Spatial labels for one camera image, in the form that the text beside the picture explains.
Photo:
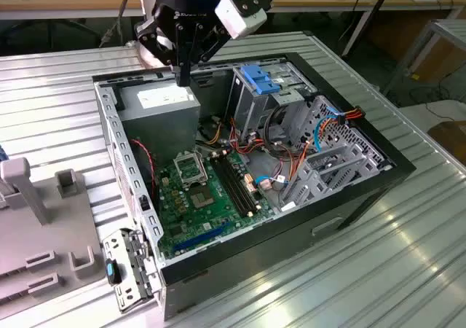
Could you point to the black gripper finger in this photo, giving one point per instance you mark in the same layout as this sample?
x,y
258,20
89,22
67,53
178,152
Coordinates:
x,y
215,40
145,38

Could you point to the blue empty disk carrier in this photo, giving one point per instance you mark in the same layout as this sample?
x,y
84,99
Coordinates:
x,y
260,84

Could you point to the metal disk bay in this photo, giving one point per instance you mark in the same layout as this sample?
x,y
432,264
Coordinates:
x,y
369,162

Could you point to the metal drive cage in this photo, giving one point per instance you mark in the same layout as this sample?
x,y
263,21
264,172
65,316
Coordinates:
x,y
255,116

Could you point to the grey power supply unit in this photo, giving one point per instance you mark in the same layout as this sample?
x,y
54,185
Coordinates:
x,y
160,131

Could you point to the black RAM slot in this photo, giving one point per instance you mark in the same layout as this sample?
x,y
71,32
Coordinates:
x,y
226,186
239,186
231,186
235,186

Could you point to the green motherboard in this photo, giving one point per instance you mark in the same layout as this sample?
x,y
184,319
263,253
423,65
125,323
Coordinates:
x,y
198,216

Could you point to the blue expansion slot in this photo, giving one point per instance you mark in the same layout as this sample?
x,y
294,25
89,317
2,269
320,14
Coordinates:
x,y
200,237

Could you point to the black open PC case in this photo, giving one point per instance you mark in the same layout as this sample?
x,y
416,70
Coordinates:
x,y
255,255

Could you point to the grey parts rack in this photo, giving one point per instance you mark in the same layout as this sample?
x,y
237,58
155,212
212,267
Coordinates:
x,y
47,240

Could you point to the large cardboard box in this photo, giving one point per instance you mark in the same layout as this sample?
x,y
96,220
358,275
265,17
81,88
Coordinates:
x,y
440,62

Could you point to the black blue latch clip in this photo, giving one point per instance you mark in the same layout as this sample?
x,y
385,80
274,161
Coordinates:
x,y
113,271

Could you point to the small cardboard box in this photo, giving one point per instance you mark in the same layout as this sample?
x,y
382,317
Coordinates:
x,y
451,138

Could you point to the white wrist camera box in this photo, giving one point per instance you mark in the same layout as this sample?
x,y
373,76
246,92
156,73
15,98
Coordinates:
x,y
236,22

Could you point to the metal card retainer bracket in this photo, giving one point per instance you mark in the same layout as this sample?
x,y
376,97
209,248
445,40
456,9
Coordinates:
x,y
116,242

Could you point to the aluminium frame table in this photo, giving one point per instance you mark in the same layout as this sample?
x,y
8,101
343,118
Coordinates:
x,y
449,26

